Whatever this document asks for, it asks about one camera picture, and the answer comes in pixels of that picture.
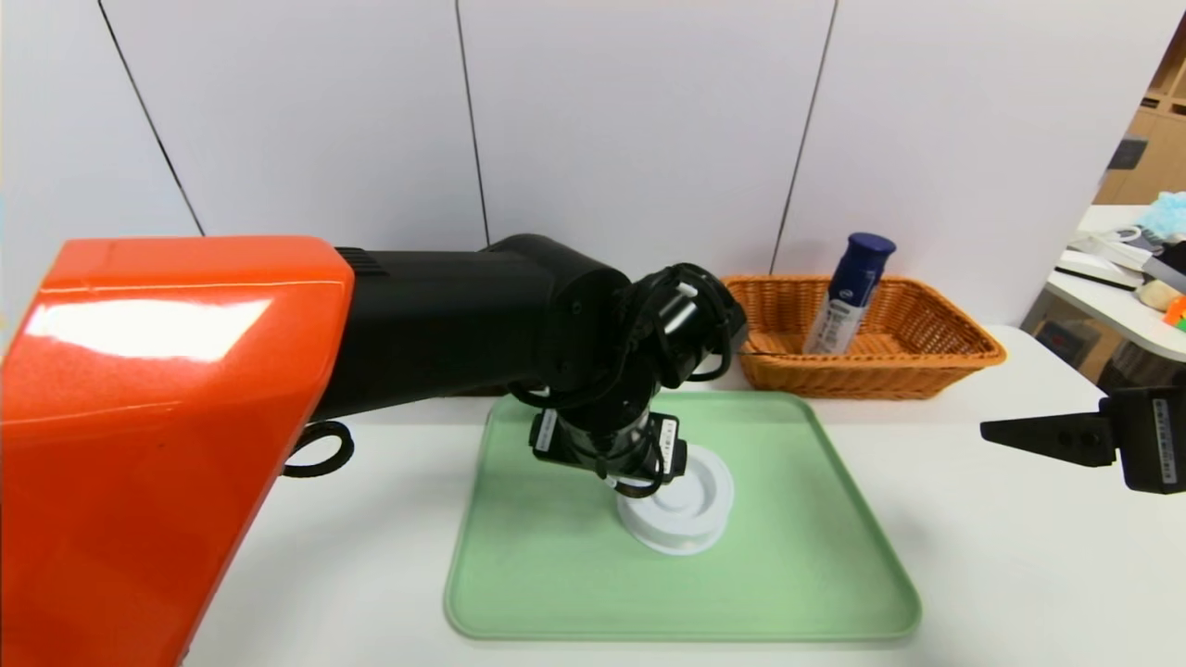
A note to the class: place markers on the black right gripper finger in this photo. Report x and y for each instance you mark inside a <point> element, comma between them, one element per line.
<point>1056,440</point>

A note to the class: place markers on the orange green toy block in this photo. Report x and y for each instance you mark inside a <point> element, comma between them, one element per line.
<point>1177,313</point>

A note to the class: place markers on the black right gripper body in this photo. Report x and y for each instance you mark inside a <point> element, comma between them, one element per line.
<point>1152,437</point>

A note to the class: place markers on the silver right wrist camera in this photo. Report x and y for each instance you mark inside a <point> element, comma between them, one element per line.
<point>1169,273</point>

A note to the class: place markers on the white side table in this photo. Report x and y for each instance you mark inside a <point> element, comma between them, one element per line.
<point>1103,310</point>

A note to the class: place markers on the dark brown storage bin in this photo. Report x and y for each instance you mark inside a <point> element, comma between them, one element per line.
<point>1135,371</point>

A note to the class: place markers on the white power strip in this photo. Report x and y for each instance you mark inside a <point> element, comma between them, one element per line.
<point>1103,257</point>

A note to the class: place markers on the beige plush toy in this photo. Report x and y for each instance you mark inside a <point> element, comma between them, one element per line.
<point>1156,296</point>

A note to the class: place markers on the orange wicker basket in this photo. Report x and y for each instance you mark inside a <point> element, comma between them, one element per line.
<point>880,380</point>

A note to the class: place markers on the blue white bottle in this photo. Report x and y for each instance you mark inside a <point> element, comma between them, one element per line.
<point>848,296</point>

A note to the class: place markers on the wooden shelf unit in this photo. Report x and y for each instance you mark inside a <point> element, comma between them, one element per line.
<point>1158,139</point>

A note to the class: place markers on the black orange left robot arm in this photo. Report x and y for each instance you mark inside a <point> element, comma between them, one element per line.
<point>232,389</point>

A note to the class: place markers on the light blue cloth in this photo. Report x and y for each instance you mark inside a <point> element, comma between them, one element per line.
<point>1166,218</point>

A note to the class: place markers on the light green plastic tray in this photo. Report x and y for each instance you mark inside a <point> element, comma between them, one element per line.
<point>788,574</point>

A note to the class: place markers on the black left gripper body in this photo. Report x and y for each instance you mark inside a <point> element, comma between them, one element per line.
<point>547,434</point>

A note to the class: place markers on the white round plastic spool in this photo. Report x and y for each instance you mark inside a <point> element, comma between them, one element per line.
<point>690,519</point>

